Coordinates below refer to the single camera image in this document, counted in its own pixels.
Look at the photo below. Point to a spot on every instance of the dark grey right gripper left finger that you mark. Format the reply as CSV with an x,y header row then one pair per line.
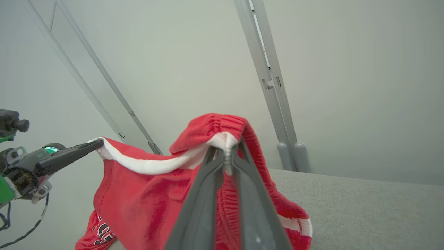
x,y
201,215

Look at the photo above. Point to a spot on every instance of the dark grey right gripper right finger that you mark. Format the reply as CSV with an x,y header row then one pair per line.
x,y
256,215

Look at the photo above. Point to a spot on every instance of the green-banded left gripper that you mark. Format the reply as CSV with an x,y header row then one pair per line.
x,y
24,173

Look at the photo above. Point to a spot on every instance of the red shorts with white trim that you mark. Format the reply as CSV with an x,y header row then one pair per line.
x,y
145,198

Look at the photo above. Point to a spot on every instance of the grey partition post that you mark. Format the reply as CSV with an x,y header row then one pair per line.
x,y
301,158
285,158
105,114
136,116

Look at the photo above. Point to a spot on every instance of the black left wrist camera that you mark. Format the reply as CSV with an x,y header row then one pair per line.
x,y
10,123

